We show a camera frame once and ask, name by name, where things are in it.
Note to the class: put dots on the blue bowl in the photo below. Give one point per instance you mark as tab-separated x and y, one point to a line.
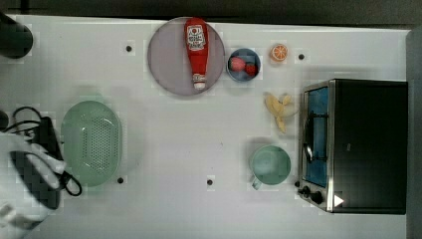
249	56

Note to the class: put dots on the mint green mug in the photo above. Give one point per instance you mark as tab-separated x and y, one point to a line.
270	165

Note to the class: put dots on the orange slice toy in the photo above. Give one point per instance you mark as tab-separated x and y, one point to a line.
279	53

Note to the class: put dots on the peeled banana toy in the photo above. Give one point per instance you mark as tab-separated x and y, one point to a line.
280	109

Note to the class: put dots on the red ketchup bottle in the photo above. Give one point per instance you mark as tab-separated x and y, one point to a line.
197	47

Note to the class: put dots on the pink toy fruit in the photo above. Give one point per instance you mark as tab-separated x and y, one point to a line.
236	64

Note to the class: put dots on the mint green oval strainer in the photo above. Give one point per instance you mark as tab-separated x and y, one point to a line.
92	137

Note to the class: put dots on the dark cup top left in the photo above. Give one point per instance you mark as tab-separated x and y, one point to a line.
16	40

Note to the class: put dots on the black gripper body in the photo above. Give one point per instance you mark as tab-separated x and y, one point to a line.
45	136

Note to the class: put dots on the black silver toaster oven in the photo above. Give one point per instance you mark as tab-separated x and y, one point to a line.
354	141

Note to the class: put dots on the grey round plate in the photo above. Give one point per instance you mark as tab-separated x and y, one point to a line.
168	60

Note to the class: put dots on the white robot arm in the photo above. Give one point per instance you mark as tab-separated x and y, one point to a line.
31	181

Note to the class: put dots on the red toy fruit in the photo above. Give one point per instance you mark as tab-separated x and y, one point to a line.
251	69

